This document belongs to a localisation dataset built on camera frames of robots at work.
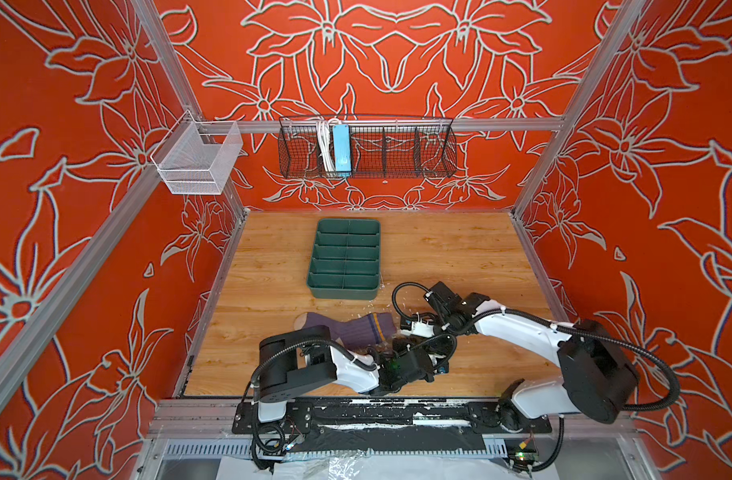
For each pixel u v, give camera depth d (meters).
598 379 0.43
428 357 0.67
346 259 0.98
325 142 0.89
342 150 0.90
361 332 0.88
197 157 0.94
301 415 0.73
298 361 0.50
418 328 0.75
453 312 0.69
